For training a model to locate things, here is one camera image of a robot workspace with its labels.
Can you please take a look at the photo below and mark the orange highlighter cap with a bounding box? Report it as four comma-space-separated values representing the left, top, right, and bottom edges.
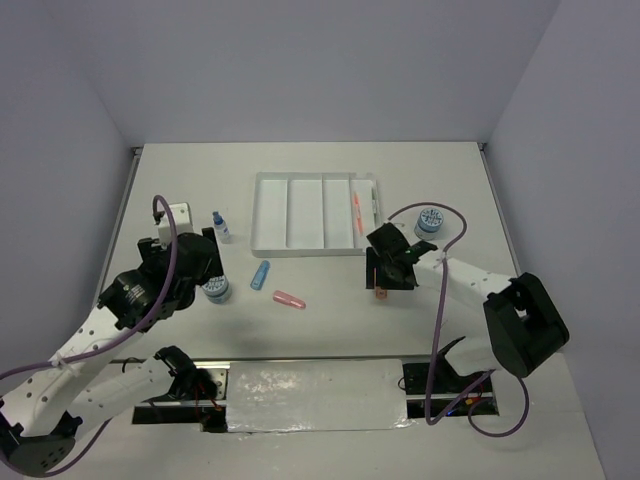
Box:
374, 287, 388, 300

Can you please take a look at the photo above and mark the orange highlighter pen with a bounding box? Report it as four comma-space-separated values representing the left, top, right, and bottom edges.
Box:
352, 192, 364, 237

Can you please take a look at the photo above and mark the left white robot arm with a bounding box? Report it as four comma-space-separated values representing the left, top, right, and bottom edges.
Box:
1, 228, 224, 478

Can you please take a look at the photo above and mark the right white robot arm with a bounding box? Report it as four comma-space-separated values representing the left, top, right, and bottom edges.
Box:
366, 223, 570, 378

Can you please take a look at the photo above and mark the small blue bottle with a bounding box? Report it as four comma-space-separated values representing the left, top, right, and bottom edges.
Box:
212, 211, 232, 244

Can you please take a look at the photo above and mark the left blue ink jar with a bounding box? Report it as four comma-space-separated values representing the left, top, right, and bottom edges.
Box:
201, 275, 232, 304

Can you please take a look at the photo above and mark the blue ink jar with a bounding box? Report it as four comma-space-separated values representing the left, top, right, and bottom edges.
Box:
201, 275, 232, 304
414, 207, 444, 241

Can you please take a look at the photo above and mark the right blue ink jar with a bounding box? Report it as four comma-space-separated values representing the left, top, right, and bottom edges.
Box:
414, 207, 444, 241

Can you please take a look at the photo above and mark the blue highlighter marker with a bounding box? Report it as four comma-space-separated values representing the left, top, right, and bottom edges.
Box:
250, 260, 271, 291

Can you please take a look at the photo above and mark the pink highlighter cap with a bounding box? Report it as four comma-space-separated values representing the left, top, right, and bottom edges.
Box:
272, 290, 306, 310

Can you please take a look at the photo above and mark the white compartment tray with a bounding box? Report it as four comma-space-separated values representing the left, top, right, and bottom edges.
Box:
250, 172, 383, 258

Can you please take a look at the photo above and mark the silver foil panel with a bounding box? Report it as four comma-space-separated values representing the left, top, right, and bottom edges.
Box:
226, 359, 410, 433

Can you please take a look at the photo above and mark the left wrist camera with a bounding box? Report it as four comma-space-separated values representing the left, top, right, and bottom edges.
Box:
157, 202, 194, 248

